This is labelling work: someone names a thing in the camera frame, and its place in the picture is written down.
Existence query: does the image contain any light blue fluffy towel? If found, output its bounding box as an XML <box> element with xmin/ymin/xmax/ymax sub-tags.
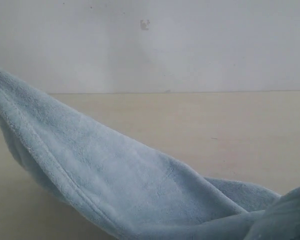
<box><xmin>0</xmin><ymin>69</ymin><xmax>300</xmax><ymax>240</ymax></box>

